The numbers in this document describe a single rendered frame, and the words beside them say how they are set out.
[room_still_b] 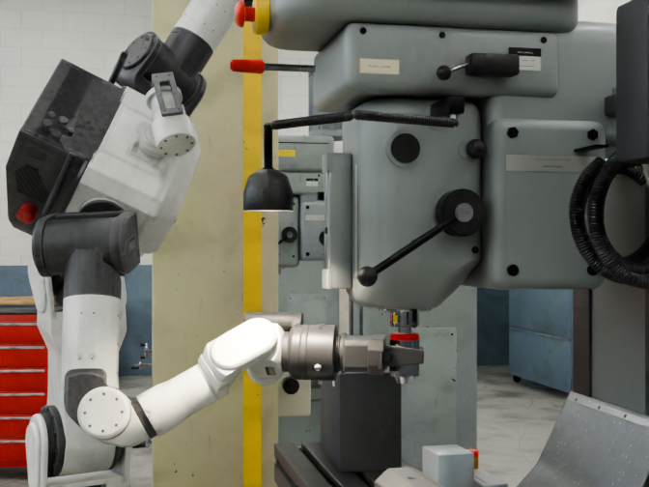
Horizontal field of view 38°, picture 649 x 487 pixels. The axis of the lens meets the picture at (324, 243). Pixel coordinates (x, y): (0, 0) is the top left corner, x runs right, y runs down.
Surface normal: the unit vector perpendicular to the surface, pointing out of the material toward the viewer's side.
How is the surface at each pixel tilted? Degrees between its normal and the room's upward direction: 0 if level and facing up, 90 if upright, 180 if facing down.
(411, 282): 117
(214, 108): 90
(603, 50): 90
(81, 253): 74
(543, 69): 90
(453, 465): 90
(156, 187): 58
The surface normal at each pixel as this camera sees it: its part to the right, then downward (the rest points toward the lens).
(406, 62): 0.22, 0.00
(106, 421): 0.10, -0.27
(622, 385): -0.98, 0.00
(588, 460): -0.87, -0.45
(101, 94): 0.47, -0.53
